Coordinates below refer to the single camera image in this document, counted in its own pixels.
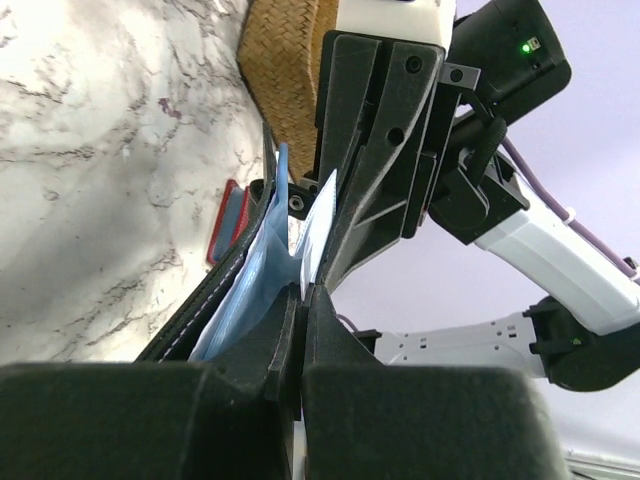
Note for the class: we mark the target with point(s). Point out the woven bamboo organizer tray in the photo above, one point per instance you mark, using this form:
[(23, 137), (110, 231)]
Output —
[(279, 57)]

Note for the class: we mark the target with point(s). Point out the grey credit card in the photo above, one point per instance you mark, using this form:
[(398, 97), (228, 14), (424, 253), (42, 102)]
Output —
[(315, 233)]

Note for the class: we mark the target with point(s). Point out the black leather card holder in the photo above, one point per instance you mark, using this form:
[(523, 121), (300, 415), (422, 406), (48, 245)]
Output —
[(176, 339)]

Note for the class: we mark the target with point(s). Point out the red leather card holder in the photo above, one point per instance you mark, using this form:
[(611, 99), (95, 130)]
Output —
[(231, 220)]

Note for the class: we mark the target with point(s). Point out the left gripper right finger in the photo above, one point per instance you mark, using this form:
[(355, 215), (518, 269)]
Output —
[(366, 420)]

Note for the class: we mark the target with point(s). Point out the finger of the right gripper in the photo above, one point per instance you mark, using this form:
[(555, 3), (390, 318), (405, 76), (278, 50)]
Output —
[(411, 72), (351, 82)]

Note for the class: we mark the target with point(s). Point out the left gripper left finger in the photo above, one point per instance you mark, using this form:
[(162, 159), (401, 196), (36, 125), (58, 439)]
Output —
[(229, 418)]

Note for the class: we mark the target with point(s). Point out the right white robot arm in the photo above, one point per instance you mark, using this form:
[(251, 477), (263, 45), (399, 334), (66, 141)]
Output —
[(584, 335)]

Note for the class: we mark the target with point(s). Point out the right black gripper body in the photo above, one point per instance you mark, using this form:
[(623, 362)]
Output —
[(454, 80)]

